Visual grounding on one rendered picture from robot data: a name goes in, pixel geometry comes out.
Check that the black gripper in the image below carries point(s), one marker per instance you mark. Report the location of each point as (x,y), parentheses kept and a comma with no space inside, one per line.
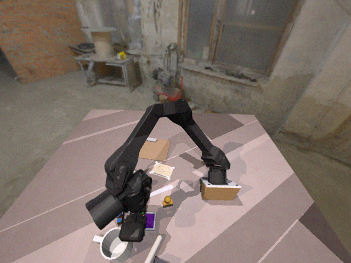
(133,229)

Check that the orange stamp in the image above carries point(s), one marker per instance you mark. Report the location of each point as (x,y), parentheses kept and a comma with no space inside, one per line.
(168,202)

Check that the cream paper card taped down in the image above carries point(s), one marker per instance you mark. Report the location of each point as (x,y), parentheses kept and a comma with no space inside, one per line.
(162,170)

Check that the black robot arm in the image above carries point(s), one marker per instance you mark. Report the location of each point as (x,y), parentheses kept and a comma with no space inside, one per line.
(121,183)

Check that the tan clipboard with silver clip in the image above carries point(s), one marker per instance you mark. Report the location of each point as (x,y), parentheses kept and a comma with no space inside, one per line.
(155,149)

